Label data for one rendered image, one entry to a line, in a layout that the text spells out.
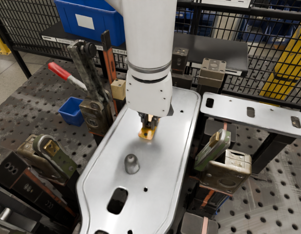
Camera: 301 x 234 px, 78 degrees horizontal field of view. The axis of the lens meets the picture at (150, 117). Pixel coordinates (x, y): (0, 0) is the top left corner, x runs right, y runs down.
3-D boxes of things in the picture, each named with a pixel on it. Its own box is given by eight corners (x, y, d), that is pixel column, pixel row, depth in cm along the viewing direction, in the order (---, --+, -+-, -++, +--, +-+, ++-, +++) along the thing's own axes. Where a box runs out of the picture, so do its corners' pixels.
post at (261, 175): (266, 181, 72) (316, 137, 50) (236, 172, 74) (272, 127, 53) (265, 166, 76) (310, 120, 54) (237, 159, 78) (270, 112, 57)
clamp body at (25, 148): (90, 221, 63) (43, 172, 35) (62, 209, 65) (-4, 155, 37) (104, 195, 68) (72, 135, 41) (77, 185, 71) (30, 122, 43)
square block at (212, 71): (201, 139, 84) (225, 74, 58) (184, 135, 86) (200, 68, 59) (204, 127, 89) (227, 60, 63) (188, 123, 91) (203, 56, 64)
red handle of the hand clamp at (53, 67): (100, 104, 48) (43, 65, 44) (97, 108, 49) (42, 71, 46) (108, 94, 50) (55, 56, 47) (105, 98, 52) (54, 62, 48)
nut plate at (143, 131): (151, 140, 48) (151, 137, 47) (137, 136, 48) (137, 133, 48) (160, 117, 53) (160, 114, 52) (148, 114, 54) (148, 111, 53)
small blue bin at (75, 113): (80, 128, 89) (74, 116, 82) (63, 123, 91) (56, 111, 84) (92, 113, 96) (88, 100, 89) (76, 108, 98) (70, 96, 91)
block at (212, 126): (213, 188, 70) (240, 148, 49) (183, 179, 72) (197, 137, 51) (215, 166, 76) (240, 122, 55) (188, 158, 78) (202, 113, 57)
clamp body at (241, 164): (215, 228, 61) (262, 187, 35) (180, 215, 64) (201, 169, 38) (217, 200, 67) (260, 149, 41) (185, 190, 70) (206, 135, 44)
